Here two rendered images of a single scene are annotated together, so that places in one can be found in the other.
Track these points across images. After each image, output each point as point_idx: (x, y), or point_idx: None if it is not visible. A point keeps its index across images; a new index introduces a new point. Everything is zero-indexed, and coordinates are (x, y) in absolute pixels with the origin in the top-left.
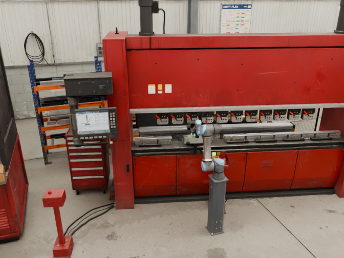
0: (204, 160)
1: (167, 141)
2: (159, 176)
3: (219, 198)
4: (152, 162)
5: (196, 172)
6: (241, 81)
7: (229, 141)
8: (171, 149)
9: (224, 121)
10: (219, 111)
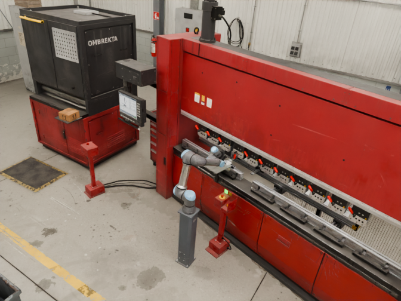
0: (176, 184)
1: (204, 156)
2: (189, 184)
3: (182, 230)
4: None
5: None
6: (276, 126)
7: (252, 189)
8: None
9: (253, 164)
10: (250, 151)
